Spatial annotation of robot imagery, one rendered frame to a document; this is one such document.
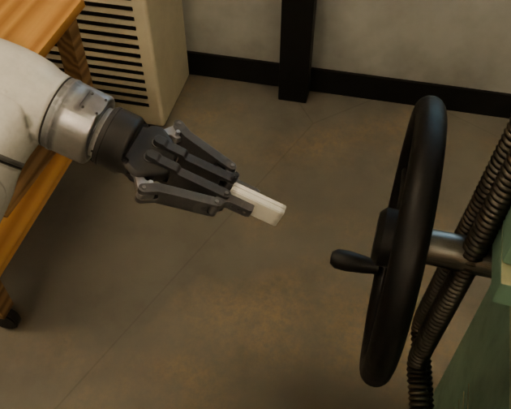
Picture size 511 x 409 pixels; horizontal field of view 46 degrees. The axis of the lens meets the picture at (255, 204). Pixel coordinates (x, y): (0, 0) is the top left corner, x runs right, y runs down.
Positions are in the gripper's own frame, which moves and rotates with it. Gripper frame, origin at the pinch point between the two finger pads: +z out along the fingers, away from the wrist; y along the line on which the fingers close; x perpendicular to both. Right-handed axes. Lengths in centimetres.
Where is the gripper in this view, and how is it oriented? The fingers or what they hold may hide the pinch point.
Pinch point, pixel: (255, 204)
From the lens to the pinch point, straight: 74.5
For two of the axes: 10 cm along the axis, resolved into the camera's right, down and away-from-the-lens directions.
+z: 9.0, 4.2, 1.0
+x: -3.3, 5.4, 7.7
